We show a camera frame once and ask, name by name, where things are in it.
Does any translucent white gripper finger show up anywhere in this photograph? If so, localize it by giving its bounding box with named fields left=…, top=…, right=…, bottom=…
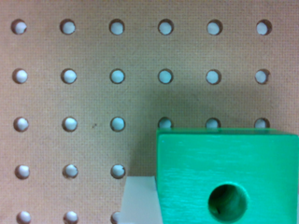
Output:
left=119, top=176, right=163, bottom=224

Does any green wooden block with hole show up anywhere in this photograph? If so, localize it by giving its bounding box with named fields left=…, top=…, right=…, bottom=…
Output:
left=156, top=129, right=298, bottom=224

